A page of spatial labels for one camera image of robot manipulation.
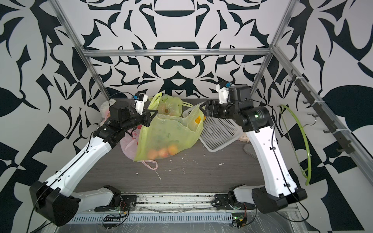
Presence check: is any red peach basket front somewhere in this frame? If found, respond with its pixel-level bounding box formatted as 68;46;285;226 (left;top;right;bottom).
158;148;169;158

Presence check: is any green avocado print plastic bag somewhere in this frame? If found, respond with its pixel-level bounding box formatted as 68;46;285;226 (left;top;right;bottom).
148;92;193;117

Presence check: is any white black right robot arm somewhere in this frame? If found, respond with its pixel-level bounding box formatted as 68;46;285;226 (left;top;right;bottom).
200;82;308;214

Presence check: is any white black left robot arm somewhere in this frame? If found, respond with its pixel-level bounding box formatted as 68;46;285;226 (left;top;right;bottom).
30;101;158;227

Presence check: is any yellow fruit upper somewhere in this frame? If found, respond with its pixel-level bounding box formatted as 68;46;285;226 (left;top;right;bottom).
195;116;201;124

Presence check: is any white perforated plastic basket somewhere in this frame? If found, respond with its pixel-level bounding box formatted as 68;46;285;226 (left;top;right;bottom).
199;117;243;152

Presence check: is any grey oblong pad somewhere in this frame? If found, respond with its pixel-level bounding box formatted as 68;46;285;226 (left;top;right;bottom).
243;143;258;160

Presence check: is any white plush bear pink shirt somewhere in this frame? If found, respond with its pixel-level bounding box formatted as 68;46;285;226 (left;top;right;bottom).
99;101;110;126

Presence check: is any black connector block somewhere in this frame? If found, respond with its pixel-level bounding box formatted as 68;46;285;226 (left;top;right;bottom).
102;215;129;229

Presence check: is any green hoop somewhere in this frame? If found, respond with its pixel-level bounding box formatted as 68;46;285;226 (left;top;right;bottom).
278;104;312;186

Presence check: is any green circuit board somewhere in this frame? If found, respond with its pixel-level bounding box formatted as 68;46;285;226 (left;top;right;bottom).
232;213;247;229

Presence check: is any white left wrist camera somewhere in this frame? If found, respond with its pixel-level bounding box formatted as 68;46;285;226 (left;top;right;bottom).
134;93;148;115

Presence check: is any black wall hook rail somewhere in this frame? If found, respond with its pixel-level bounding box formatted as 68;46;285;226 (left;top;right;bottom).
289;71;356;154

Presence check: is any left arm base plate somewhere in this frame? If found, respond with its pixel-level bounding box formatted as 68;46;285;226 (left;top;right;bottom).
94;194;138;212

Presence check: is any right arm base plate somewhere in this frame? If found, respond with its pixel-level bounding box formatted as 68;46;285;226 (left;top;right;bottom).
211;192;255;210

